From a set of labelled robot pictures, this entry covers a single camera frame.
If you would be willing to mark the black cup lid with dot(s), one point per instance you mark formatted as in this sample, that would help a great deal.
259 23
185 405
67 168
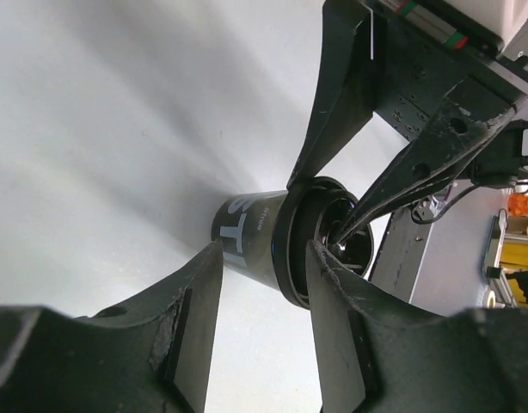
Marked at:
314 210

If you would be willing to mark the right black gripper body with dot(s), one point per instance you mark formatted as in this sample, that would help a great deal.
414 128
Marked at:
424 48

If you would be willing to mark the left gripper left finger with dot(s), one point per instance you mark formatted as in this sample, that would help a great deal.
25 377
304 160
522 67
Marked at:
149 353

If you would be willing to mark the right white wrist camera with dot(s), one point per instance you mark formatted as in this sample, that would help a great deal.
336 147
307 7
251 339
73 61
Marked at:
501 17

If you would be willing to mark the transparent dark cup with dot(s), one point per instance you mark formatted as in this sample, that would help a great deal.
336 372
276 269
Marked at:
254 232

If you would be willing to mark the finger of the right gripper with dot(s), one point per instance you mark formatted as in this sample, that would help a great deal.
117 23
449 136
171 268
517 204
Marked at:
345 95
469 117

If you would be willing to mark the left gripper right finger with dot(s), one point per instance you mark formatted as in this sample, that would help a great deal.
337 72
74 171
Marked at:
377 353

